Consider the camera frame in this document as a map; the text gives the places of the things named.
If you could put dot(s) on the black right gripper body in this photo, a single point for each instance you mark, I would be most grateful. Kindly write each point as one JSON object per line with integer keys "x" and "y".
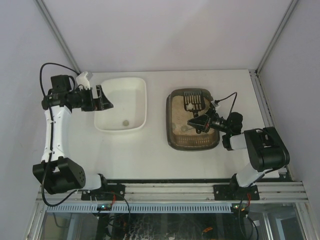
{"x": 205, "y": 123}

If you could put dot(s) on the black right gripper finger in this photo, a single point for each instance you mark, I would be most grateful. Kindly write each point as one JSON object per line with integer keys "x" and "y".
{"x": 197, "y": 121}
{"x": 201, "y": 129}

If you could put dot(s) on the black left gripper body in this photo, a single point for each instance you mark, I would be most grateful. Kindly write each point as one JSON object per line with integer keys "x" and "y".
{"x": 89, "y": 99}

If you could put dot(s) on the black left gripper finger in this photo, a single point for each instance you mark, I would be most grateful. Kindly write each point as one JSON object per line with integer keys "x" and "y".
{"x": 105, "y": 104}
{"x": 99, "y": 91}

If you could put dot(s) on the black litter scoop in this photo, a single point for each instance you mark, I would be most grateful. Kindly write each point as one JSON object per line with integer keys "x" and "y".
{"x": 196, "y": 98}

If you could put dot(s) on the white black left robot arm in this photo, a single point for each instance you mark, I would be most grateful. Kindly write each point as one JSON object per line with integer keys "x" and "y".
{"x": 57, "y": 172}

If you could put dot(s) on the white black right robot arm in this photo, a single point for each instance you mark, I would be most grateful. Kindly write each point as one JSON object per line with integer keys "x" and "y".
{"x": 266, "y": 150}

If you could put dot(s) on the grey-green litter clump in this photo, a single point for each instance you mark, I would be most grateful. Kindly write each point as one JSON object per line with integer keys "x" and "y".
{"x": 125, "y": 123}
{"x": 190, "y": 106}
{"x": 184, "y": 128}

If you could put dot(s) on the white plastic tub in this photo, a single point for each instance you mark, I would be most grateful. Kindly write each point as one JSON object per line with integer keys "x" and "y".
{"x": 129, "y": 98}

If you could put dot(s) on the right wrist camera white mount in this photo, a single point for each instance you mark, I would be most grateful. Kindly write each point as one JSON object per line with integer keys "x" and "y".
{"x": 215, "y": 104}

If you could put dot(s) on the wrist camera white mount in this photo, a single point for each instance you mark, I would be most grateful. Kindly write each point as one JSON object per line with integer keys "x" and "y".
{"x": 83, "y": 80}
{"x": 215, "y": 104}

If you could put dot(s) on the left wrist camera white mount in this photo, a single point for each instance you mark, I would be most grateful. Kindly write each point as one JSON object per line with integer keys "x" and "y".
{"x": 83, "y": 80}

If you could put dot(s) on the aluminium frame post right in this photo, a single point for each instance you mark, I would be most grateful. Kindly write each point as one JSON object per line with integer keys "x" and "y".
{"x": 277, "y": 34}

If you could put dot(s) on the aluminium frame post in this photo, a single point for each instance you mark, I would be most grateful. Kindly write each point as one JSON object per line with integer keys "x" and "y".
{"x": 277, "y": 34}
{"x": 49, "y": 20}

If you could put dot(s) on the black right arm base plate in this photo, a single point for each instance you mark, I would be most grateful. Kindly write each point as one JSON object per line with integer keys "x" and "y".
{"x": 236, "y": 192}

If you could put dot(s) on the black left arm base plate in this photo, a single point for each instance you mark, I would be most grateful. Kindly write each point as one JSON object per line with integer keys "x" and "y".
{"x": 108, "y": 192}

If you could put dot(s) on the grey slotted cable duct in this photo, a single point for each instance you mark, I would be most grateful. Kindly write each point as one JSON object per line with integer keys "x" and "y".
{"x": 143, "y": 208}

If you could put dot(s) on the aluminium frame post left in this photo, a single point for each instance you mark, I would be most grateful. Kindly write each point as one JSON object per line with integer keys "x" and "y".
{"x": 49, "y": 20}

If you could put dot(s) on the aluminium front rail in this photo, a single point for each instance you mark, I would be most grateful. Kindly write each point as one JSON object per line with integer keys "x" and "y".
{"x": 263, "y": 192}

